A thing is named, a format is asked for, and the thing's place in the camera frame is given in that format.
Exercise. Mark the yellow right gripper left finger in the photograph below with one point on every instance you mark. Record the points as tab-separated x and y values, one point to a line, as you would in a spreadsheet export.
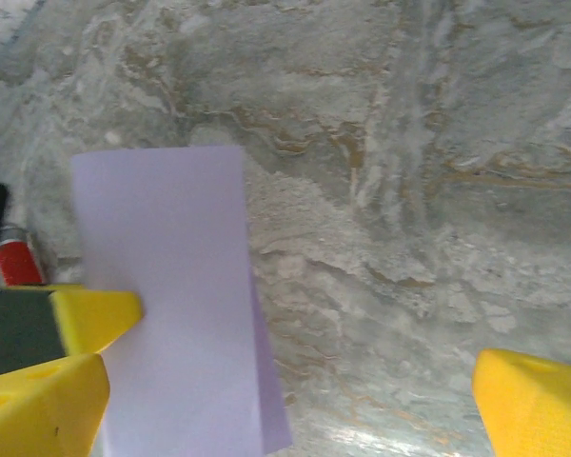
38	414

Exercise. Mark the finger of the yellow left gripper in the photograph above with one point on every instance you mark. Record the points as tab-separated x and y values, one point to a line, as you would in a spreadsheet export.
100	316

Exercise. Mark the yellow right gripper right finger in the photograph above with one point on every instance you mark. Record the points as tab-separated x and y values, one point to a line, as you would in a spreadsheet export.
537	409

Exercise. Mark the red glitter tube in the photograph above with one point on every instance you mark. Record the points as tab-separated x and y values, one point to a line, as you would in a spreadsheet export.
16	262

